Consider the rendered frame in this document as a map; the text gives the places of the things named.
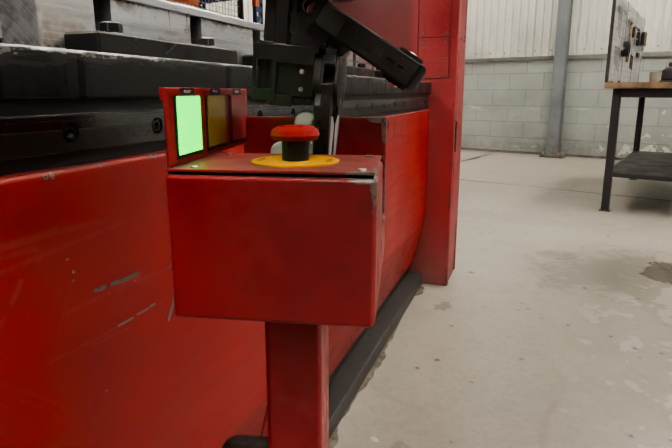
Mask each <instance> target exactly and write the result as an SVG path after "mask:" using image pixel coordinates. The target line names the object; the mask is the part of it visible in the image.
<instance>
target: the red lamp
mask: <svg viewBox="0 0 672 448"><path fill-rule="evenodd" d="M230 107H231V132H232V141H233V140H237V139H240V138H244V137H246V119H245V95H230Z"/></svg>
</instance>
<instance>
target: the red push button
mask: <svg viewBox="0 0 672 448"><path fill-rule="evenodd" d="M319 135H320V134H319V130H318V129H317V128H315V127H314V126H312V125H279V126H277V127H275V128H274V129H272V131H271V137H272V139H273V140H275V141H282V160H283V161H289V162H301V161H308V160H309V141H314V140H317V139H318V137H319Z"/></svg>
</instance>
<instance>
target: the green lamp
mask: <svg viewBox="0 0 672 448"><path fill-rule="evenodd" d="M176 105H177V121H178V138H179V155H184V154H187V153H191V152H195V151H198V150H202V149H203V143H202V123H201V104H200V96H176Z"/></svg>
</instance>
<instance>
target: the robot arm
mask: <svg viewBox="0 0 672 448"><path fill-rule="evenodd" d="M351 1H354V0H266V5H265V24H264V41H263V40H259V43H256V42H254V46H253V67H252V87H251V99H253V100H257V101H260V102H270V103H271V104H270V105H278V106H289V107H293V106H294V105H311V106H313V104H314V110H309V111H303V112H301V113H299V114H298V115H297V117H296V118H295V122H294V125H312V126H314V127H315V128H317V129H318V130H319V134H320V135H319V137H318V139H317V140H314V141H309V154H325V155H335V154H336V149H337V142H338V134H339V126H340V118H341V106H342V105H343V103H344V98H345V91H346V80H347V78H346V76H347V59H346V58H347V57H348V56H349V53H350V51H352V52H353V53H355V54H356V55H358V56H359V57H361V58H362V59H364V60H365V61H367V62H368V63H370V64H371V65H373V66H374V67H375V68H377V69H378V70H380V71H381V72H382V73H384V74H383V75H382V77H383V78H385V79H386V80H387V81H388V83H389V84H390V85H391V86H392V87H395V88H399V89H401V90H402V91H404V90H405V88H406V89H407V90H411V91H412V90H415V89H416V88H417V86H418V85H419V83H420V82H421V80H422V79H423V77H424V76H425V74H426V68H425V67H424V66H423V65H422V63H423V61H422V60H421V59H420V58H418V57H417V55H416V54H415V53H414V52H412V51H408V50H406V49H405V48H403V47H401V48H400V49H398V48H397V47H395V46H394V45H392V44H391V43H389V42H388V41H386V40H385V39H383V38H382V37H380V36H379V35H377V34H376V33H374V32H373V31H371V30H370V29H368V28H367V27H366V26H364V25H363V24H361V23H360V22H358V21H357V20H355V19H354V18H352V17H351V16H349V15H348V14H346V13H345V12H343V11H342V10H340V9H339V8H337V7H336V6H334V5H333V4H332V3H343V2H351ZM311 4H315V5H313V6H311V9H312V12H311V13H308V8H309V6H310V5H311ZM349 50H350V51H349ZM257 59H259V61H258V81H257V88H256V79H257Z"/></svg>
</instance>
